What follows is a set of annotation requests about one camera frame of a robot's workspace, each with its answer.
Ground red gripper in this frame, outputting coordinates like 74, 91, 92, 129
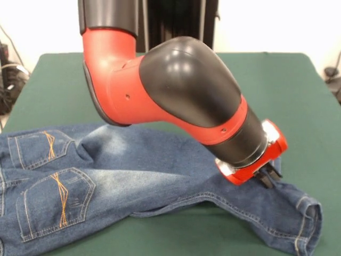
215, 119, 289, 189

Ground blue denim jeans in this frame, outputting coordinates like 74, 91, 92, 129
0, 122, 323, 256

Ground dark green table cloth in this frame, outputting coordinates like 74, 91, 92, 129
0, 52, 341, 256

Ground dark grey stand foot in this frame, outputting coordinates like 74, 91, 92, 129
323, 66, 341, 105

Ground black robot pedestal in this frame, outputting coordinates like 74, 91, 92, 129
135, 0, 222, 53

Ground black cable tangle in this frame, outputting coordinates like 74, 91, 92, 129
0, 42, 30, 116

